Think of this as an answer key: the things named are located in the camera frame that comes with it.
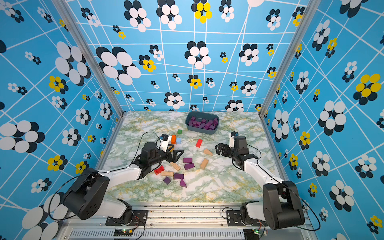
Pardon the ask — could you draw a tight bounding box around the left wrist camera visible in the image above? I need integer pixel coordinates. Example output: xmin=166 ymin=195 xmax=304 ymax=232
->
xmin=160 ymin=134 xmax=171 ymax=152

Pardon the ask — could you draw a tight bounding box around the orange brick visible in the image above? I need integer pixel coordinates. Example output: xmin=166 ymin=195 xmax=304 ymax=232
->
xmin=171 ymin=135 xmax=177 ymax=145

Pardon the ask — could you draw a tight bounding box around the purple brick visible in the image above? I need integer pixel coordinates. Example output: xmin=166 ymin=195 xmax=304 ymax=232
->
xmin=183 ymin=158 xmax=193 ymax=163
xmin=173 ymin=173 xmax=184 ymax=180
xmin=184 ymin=163 xmax=195 ymax=171

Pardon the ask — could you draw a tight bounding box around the red arch block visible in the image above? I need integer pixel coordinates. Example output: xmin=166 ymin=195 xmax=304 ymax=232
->
xmin=154 ymin=165 xmax=165 ymax=175

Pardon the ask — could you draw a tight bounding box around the purple cube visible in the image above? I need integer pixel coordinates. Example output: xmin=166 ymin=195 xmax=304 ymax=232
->
xmin=164 ymin=177 xmax=171 ymax=185

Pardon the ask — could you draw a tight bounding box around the teal storage bin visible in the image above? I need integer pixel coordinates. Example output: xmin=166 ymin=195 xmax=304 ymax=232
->
xmin=185 ymin=112 xmax=220 ymax=135

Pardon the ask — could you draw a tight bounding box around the red brick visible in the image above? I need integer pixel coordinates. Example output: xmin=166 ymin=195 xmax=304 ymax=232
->
xmin=196 ymin=139 xmax=203 ymax=148

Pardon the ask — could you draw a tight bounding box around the natural wood wedge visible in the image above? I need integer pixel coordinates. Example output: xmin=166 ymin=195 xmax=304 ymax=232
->
xmin=204 ymin=149 xmax=213 ymax=156

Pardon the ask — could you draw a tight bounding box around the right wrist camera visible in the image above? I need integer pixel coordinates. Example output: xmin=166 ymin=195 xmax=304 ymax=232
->
xmin=229 ymin=132 xmax=248 ymax=149

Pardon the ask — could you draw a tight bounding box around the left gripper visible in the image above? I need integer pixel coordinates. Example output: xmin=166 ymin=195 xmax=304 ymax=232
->
xmin=150 ymin=143 xmax=185 ymax=167

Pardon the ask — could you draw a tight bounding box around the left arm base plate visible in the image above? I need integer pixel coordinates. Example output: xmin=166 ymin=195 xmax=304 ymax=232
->
xmin=106 ymin=210 xmax=149 ymax=227

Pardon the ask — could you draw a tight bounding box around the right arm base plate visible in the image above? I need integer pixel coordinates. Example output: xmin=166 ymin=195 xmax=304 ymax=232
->
xmin=225 ymin=210 xmax=268 ymax=228

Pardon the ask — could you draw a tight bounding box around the natural wood brick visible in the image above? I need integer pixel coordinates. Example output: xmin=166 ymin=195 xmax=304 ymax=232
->
xmin=200 ymin=159 xmax=209 ymax=170
xmin=161 ymin=171 xmax=174 ymax=177
xmin=170 ymin=162 xmax=181 ymax=172

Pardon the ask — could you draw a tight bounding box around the aluminium rail frame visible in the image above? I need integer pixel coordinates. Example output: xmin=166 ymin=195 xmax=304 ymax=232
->
xmin=57 ymin=203 xmax=317 ymax=240

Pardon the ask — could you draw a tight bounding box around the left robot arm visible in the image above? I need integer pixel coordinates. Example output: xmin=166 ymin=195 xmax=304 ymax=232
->
xmin=63 ymin=142 xmax=184 ymax=225

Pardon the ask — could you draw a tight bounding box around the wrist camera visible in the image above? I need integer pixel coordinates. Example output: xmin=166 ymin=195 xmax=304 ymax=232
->
xmin=229 ymin=132 xmax=248 ymax=149
xmin=160 ymin=134 xmax=171 ymax=152

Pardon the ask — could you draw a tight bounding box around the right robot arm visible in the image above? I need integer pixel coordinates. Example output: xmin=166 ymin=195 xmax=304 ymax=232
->
xmin=215 ymin=143 xmax=305 ymax=230

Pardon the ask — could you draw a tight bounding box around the purple triangle block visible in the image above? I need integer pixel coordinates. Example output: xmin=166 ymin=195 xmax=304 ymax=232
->
xmin=180 ymin=179 xmax=187 ymax=188

